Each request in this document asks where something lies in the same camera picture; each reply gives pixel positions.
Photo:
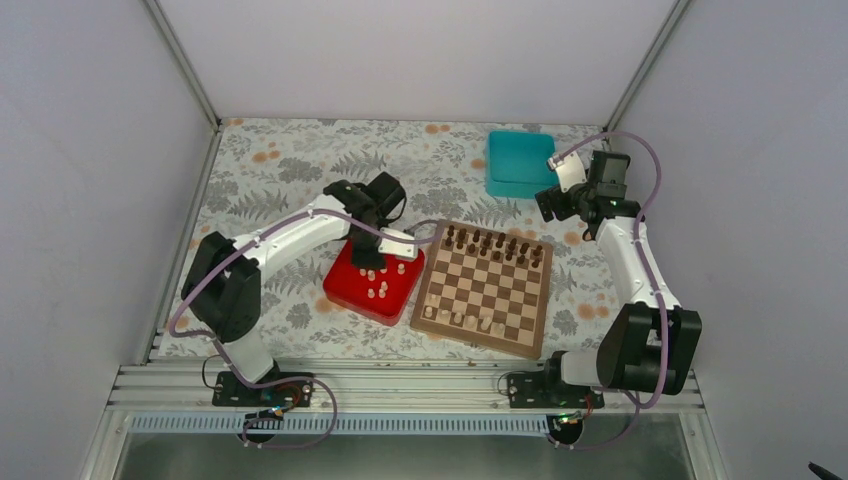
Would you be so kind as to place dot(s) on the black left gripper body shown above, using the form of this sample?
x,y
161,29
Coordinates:
x,y
358,255

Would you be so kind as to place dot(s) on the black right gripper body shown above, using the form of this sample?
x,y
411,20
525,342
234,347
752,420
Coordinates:
x,y
561,210

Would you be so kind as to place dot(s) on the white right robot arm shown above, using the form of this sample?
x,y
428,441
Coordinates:
x,y
650,345

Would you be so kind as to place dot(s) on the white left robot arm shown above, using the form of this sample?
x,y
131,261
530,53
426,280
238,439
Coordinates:
x,y
224,281

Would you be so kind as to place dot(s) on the red square plastic tray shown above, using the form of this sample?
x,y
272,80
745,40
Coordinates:
x,y
380,295

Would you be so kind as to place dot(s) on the teal square plastic bin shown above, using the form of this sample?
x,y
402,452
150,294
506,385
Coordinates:
x,y
517,164

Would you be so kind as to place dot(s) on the floral patterned table mat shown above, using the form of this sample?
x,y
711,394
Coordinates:
x,y
265,169

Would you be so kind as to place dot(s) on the wooden chessboard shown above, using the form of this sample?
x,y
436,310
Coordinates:
x,y
478,272

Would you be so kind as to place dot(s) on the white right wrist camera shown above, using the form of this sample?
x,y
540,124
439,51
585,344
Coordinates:
x,y
569,170

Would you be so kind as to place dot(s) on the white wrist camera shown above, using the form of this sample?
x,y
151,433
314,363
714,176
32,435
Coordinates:
x,y
398,244
569,170

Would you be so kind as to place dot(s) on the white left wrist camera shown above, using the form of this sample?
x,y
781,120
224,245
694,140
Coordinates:
x,y
398,244

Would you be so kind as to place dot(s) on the right aluminium frame post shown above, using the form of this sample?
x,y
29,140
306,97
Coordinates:
x,y
667,29

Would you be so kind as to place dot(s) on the aluminium corner frame post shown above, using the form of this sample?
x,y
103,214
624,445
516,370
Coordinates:
x,y
179,55

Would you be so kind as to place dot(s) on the aluminium front rail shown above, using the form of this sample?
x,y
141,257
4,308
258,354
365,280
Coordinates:
x,y
407,419

